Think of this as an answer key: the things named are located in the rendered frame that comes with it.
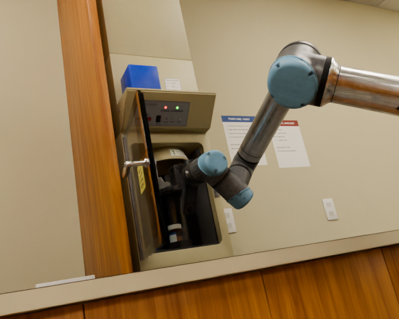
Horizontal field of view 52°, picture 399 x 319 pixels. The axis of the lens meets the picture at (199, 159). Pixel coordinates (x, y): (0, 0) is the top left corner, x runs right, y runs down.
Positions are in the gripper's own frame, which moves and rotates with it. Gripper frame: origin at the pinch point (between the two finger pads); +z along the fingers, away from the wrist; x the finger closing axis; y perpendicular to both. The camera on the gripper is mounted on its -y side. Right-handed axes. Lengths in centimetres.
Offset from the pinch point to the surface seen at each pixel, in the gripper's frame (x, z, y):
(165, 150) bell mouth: 2.2, -6.0, 14.5
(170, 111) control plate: 2.4, -15.1, 25.1
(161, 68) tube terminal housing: -0.4, -6.5, 45.5
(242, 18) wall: -80, 42, 109
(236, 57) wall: -68, 40, 82
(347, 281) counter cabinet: -32, -40, -36
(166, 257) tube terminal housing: 9.4, -12.0, -21.3
